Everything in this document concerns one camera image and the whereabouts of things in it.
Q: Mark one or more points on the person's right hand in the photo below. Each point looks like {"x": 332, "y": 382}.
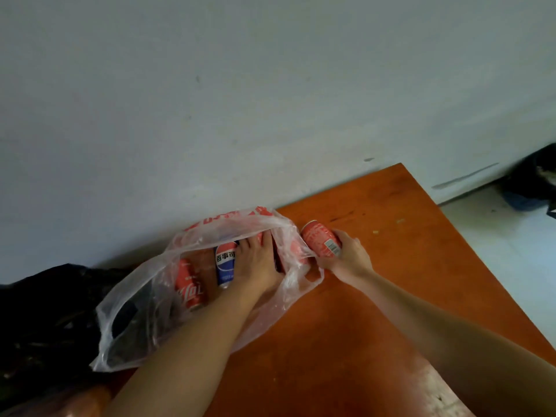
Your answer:
{"x": 352, "y": 264}

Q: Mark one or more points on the person's left hand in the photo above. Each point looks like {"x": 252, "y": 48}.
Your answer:
{"x": 258, "y": 264}

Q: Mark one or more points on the blue pepsi can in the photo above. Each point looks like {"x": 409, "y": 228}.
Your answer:
{"x": 226, "y": 264}

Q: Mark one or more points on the clear red-printed plastic bag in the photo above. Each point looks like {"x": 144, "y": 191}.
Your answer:
{"x": 143, "y": 334}

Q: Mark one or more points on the bunch of oranges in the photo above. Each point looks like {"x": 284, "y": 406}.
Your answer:
{"x": 87, "y": 403}

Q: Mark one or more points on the person's left forearm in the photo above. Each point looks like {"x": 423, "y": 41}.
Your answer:
{"x": 187, "y": 356}

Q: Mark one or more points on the person's right forearm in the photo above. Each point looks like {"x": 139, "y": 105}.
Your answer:
{"x": 456, "y": 343}

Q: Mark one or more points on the orange wooden table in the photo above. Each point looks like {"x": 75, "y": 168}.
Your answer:
{"x": 369, "y": 321}

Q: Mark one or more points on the blue bin with black liner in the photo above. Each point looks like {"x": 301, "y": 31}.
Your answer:
{"x": 525, "y": 182}

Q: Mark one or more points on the black plastic bag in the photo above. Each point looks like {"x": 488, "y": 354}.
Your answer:
{"x": 43, "y": 325}

